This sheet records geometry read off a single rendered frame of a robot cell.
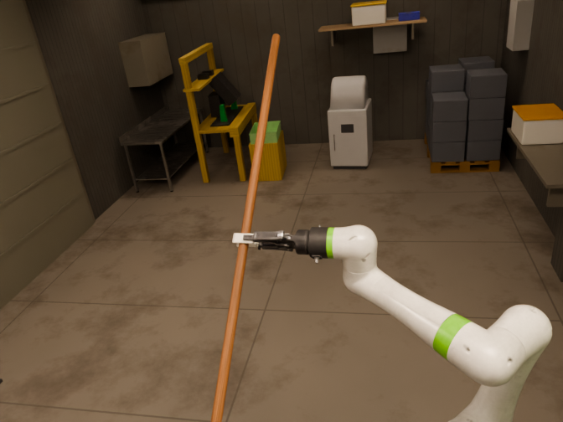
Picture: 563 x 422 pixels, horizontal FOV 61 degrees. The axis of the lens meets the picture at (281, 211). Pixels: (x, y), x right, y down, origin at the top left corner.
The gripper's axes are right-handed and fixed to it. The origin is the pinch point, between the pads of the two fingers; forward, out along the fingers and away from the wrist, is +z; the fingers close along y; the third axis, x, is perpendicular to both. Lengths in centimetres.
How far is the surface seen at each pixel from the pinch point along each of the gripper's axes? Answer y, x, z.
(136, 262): 320, 74, 245
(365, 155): 474, 284, 20
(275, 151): 433, 270, 140
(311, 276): 316, 67, 47
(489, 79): 394, 343, -134
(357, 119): 434, 319, 29
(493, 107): 421, 320, -141
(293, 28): 426, 480, 135
